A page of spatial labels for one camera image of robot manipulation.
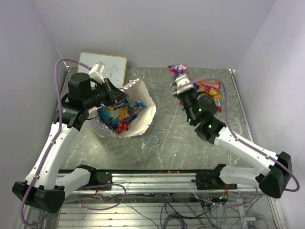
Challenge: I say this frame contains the large blue Blendy packet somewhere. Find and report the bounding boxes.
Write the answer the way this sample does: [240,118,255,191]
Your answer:
[98,99,133,129]

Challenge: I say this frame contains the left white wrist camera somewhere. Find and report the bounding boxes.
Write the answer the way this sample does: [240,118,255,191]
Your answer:
[89,62,105,83]

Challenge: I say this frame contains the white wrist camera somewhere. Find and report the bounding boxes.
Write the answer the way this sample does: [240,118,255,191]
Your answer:
[89,62,105,83]
[171,73,194,96]

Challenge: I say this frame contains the small yellow-framed whiteboard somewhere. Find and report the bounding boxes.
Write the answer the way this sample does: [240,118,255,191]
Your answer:
[79,52,127,88]

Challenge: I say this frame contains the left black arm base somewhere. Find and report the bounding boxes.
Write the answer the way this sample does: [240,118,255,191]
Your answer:
[77,170,112,190]

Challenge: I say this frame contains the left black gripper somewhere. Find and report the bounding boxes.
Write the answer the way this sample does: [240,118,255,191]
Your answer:
[83,77,129,109]

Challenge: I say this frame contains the loose floor cables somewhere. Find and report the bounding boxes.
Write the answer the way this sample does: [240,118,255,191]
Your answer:
[78,181,263,229]

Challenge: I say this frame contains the orange snack packet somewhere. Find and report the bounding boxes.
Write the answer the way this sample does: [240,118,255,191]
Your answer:
[200,81,222,101]

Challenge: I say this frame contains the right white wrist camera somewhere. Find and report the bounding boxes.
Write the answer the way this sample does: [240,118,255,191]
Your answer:
[171,73,194,96]

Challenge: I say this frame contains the aluminium rail frame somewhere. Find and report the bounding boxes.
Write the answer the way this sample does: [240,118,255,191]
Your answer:
[14,171,286,229]

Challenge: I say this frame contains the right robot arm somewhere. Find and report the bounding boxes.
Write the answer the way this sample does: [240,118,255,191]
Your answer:
[177,88,292,198]

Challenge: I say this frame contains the small red candy packet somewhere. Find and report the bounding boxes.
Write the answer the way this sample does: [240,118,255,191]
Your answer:
[117,120,130,134]

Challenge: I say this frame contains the blue candy packet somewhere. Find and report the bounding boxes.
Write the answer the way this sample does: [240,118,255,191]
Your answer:
[130,101,146,116]

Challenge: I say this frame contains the red pink snack packet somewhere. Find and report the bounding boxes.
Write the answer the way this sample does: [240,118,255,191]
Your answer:
[180,94,222,113]

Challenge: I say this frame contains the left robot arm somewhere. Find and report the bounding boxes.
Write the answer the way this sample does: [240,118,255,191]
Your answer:
[12,73,129,213]

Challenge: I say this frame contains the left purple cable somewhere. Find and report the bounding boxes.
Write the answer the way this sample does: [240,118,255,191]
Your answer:
[20,58,127,227]

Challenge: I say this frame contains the purple snack packet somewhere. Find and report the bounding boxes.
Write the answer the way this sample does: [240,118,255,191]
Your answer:
[168,64,193,82]

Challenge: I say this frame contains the blue checkered paper bag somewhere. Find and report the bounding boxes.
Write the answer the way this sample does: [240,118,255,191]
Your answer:
[88,78,160,145]

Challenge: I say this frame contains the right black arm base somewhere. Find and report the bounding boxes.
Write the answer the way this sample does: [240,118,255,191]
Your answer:
[191,173,237,190]

